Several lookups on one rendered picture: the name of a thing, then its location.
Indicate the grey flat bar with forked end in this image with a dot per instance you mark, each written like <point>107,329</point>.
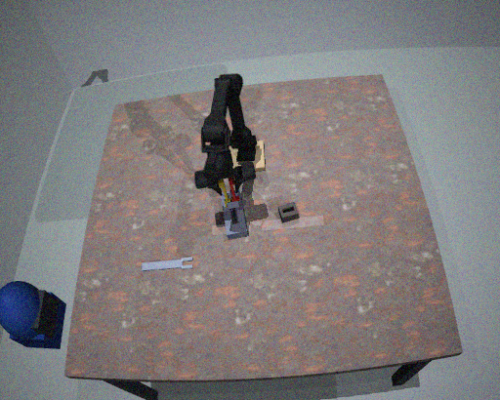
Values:
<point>166,264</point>

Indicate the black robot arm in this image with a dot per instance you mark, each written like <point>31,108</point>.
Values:
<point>216,130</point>

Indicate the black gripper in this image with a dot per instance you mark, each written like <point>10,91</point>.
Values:
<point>240,173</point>

